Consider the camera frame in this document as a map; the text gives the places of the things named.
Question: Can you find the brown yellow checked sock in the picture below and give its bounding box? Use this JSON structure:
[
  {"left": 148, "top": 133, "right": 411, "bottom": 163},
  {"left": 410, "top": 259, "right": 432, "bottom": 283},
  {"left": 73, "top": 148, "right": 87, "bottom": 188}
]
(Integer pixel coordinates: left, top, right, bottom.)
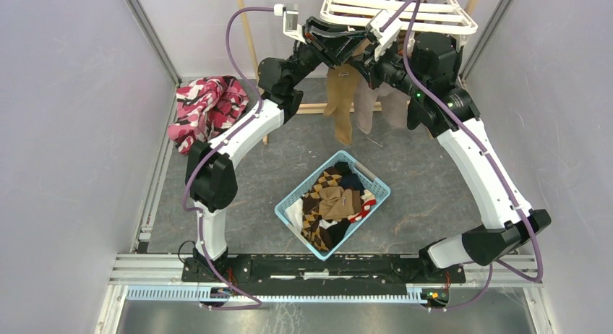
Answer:
[{"left": 301, "top": 166, "right": 342, "bottom": 252}]

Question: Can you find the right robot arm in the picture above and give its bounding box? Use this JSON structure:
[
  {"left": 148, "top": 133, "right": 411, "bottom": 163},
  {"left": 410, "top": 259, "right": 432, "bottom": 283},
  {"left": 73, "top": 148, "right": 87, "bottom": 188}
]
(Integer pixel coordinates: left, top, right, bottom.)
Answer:
[{"left": 352, "top": 33, "right": 552, "bottom": 282}]

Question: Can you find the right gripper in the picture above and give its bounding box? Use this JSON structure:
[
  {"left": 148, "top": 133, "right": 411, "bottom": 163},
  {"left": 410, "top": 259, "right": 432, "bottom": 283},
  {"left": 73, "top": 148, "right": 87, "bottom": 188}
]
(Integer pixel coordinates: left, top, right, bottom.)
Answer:
[{"left": 350, "top": 35, "right": 427, "bottom": 99}]

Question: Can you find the tan ribbed sock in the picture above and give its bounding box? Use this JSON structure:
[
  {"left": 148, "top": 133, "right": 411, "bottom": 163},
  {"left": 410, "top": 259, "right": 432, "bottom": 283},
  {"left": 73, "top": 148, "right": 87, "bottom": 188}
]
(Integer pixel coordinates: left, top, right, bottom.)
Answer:
[
  {"left": 317, "top": 186, "right": 361, "bottom": 220},
  {"left": 323, "top": 64, "right": 361, "bottom": 145}
]

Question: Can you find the wooden hanger stand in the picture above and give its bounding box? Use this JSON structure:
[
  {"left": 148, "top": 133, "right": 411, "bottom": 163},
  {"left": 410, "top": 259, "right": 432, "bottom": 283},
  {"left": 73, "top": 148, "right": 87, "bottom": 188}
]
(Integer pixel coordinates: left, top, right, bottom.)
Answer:
[{"left": 232, "top": 0, "right": 486, "bottom": 146}]

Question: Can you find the beige pink sock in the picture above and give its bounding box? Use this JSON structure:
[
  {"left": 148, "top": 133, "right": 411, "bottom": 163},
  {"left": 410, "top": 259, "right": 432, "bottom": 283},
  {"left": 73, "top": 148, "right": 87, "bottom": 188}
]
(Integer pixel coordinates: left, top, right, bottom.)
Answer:
[{"left": 379, "top": 84, "right": 410, "bottom": 129}]

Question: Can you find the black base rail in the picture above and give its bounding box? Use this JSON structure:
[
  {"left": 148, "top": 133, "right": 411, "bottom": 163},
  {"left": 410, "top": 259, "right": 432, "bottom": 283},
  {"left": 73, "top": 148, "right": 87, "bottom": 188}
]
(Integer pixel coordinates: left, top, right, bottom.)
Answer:
[{"left": 181, "top": 254, "right": 466, "bottom": 297}]

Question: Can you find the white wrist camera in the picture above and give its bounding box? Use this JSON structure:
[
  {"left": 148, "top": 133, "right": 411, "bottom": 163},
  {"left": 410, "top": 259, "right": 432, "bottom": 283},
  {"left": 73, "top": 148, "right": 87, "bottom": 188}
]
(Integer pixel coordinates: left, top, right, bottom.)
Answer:
[
  {"left": 366, "top": 9, "right": 402, "bottom": 61},
  {"left": 273, "top": 4, "right": 306, "bottom": 43}
]

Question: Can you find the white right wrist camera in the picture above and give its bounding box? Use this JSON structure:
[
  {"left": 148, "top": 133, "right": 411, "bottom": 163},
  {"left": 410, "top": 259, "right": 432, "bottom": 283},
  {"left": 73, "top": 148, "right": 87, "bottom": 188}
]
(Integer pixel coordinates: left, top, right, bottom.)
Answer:
[{"left": 366, "top": 9, "right": 402, "bottom": 61}]

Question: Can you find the white clip hanger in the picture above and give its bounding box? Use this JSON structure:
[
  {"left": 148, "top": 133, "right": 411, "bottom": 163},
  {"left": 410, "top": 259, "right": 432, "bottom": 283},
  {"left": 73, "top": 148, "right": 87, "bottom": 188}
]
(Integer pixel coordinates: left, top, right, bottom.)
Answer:
[{"left": 320, "top": 0, "right": 478, "bottom": 46}]

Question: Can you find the navy blue sock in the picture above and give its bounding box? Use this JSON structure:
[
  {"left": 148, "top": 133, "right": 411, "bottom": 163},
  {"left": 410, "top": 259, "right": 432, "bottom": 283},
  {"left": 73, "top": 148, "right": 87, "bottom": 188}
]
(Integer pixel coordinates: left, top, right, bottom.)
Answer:
[{"left": 339, "top": 174, "right": 365, "bottom": 195}]

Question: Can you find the pink camouflage cloth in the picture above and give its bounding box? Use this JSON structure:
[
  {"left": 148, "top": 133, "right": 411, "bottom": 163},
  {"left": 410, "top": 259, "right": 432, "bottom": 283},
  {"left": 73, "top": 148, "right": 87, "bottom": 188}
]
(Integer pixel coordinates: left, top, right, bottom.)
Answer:
[{"left": 167, "top": 76, "right": 249, "bottom": 155}]

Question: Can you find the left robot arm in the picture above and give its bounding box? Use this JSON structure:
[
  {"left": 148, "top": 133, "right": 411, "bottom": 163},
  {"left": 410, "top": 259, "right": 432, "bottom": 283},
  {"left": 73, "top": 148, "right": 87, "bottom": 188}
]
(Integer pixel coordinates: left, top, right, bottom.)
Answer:
[{"left": 183, "top": 17, "right": 379, "bottom": 282}]

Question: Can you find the red santa sock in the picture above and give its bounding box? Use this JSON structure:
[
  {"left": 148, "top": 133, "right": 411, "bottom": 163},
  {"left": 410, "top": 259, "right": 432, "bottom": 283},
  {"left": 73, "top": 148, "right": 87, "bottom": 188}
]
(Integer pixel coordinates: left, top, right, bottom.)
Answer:
[{"left": 348, "top": 189, "right": 377, "bottom": 223}]

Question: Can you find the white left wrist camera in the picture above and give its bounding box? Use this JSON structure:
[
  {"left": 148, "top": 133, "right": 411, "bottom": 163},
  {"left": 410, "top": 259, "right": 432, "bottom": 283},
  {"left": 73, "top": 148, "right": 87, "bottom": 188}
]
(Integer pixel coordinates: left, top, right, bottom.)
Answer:
[{"left": 273, "top": 4, "right": 306, "bottom": 43}]

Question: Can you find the white cloth in basket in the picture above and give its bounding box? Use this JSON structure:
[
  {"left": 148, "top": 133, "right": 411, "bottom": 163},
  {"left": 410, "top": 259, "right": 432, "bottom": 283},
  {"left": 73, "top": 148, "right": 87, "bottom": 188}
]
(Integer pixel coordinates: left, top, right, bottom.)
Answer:
[{"left": 285, "top": 198, "right": 304, "bottom": 234}]

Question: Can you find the light blue cable tray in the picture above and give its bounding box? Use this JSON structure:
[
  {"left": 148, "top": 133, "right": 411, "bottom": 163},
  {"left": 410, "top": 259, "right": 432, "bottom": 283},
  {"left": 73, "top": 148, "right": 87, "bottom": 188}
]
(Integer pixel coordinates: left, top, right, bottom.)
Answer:
[{"left": 126, "top": 286, "right": 426, "bottom": 304}]

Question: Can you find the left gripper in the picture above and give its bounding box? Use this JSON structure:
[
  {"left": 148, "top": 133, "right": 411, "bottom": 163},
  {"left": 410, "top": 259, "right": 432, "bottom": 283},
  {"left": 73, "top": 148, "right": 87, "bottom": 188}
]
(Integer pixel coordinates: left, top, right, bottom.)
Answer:
[{"left": 287, "top": 17, "right": 370, "bottom": 90}]

